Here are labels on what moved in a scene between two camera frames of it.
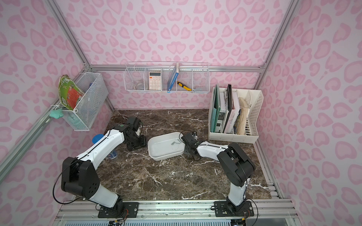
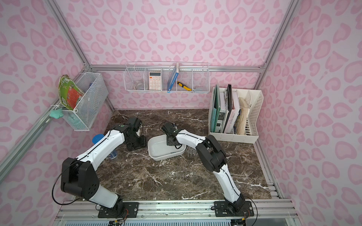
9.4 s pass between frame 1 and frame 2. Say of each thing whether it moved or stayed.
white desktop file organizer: stayed
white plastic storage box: stayed
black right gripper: moved
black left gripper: stayed
